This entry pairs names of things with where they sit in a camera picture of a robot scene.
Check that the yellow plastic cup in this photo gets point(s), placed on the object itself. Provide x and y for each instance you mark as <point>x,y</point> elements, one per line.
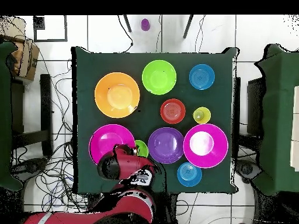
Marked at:
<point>202,115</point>

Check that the green cloth side table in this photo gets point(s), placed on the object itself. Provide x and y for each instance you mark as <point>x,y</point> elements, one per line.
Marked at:
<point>280,116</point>
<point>4,116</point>

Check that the cardboard box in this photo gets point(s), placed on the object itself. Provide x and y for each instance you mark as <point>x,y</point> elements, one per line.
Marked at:
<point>28,60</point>

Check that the black chair frame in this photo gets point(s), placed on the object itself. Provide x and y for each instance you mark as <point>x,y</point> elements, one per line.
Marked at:
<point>45,105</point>

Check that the pink plastic bowl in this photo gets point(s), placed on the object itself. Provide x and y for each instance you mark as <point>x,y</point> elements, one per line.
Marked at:
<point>205,158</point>
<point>102,140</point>

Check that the blue plastic bowl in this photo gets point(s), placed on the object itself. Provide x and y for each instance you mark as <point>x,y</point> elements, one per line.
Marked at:
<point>189,174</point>
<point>201,77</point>

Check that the large green plastic bowl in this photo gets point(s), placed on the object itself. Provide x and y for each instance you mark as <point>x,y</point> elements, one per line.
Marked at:
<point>159,77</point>

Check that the purple plastic bowl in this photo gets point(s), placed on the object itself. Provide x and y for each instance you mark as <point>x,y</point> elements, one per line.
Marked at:
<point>165,145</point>

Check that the small green plastic bowl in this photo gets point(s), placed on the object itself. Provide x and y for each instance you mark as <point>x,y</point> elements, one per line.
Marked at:
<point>143,149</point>

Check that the red plastic bowl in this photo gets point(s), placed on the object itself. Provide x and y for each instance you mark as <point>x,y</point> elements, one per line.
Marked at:
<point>172,111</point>

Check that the black square frame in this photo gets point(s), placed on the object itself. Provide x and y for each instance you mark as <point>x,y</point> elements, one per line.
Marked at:
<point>66,28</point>

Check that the black stand base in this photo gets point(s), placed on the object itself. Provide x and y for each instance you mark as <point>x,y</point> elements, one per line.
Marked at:
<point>30,166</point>
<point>247,169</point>

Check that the white box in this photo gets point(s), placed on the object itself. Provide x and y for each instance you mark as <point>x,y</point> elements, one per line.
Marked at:
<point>295,140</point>

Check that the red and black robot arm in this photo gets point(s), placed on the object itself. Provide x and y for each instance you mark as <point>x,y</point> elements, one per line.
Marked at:
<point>130,163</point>

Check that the black tripod leg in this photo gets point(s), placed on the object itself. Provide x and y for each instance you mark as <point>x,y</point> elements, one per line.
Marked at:
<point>127,23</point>
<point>188,26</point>

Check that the orange plastic bowl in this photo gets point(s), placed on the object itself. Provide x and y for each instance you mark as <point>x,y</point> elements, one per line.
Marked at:
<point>117,95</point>

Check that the dark green table cloth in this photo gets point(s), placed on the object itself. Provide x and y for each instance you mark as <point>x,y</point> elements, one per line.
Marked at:
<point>105,60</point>

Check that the purple plastic cup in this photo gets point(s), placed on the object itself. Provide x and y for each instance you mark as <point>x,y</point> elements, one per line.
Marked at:
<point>145,25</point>

